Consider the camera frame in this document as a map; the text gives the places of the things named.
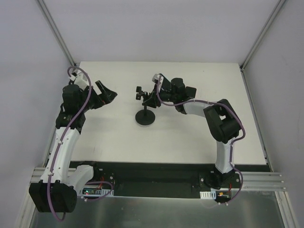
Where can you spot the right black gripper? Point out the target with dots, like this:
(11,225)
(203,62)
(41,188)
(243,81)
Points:
(154,95)

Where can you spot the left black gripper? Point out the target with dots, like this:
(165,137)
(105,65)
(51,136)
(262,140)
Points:
(97,95)

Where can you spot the black phone stand two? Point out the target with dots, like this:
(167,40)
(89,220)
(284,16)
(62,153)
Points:
(143,117)

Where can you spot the pink case phone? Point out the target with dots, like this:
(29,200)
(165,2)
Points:
(190,92)

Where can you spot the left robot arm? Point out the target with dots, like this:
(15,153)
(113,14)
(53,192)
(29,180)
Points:
(57,191)

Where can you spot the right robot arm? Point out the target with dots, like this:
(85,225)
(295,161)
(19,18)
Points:
(223,122)

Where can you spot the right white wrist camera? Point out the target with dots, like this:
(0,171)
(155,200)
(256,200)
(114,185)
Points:
(158,81)

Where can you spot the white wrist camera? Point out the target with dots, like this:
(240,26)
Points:
(78,78)
(158,81)

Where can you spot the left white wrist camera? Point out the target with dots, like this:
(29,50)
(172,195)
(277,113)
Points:
(78,78)

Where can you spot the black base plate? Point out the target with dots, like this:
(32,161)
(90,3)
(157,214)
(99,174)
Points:
(159,180)

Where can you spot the left aluminium frame post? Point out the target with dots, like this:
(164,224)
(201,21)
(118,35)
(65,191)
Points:
(55,31)

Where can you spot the aluminium frame post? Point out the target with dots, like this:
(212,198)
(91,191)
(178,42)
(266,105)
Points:
(55,31)
(266,27)

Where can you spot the left white cable duct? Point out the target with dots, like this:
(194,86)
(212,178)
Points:
(94,192)

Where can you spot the white cable duct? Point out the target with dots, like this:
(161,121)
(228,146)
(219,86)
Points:
(208,195)
(94,192)

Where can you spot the right white cable duct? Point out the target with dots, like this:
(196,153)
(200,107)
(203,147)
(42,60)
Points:
(208,195)

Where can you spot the right aluminium frame post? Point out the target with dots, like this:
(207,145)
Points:
(266,27)

